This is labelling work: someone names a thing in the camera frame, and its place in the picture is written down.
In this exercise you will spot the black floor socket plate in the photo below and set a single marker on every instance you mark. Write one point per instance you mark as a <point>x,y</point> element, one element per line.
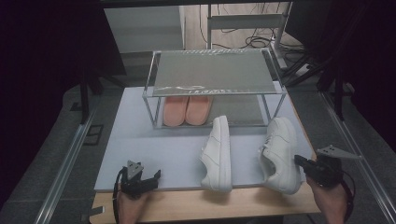
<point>93,134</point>

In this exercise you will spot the aluminium rail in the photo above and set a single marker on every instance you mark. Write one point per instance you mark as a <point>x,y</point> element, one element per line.
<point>358,174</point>
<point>65,168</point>

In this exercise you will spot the metal shoe rack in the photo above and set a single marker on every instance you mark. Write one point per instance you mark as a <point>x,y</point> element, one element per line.
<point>211,71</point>

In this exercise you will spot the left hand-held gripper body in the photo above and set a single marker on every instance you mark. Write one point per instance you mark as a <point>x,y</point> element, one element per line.
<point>134,183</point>

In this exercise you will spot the white cabinet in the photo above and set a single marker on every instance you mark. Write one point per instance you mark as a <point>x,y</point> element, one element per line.
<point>143,29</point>

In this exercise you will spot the white sneaker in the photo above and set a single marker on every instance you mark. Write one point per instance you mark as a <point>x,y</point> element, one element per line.
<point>221,155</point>
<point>280,155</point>

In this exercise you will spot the black tripod legs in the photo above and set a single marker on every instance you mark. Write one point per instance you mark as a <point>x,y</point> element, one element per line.
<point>330,74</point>

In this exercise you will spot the pale grey mat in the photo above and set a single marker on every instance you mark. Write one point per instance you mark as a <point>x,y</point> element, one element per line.
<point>149,155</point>

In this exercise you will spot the person's left hand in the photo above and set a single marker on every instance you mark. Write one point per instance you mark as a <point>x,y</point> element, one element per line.
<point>132,208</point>

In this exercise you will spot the person's right hand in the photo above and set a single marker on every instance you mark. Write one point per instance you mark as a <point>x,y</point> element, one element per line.
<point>330,202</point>

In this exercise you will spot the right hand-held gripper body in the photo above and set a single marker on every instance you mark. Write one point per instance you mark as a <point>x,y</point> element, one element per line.
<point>327,171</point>

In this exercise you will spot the black stand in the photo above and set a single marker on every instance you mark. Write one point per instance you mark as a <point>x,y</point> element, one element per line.
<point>85,93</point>

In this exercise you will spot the pink slipper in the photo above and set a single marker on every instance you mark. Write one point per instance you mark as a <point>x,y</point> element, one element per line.
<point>197,109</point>
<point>175,110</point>

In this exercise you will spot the white metal stand frame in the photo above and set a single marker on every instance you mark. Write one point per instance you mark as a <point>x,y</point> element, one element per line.
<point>246,21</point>

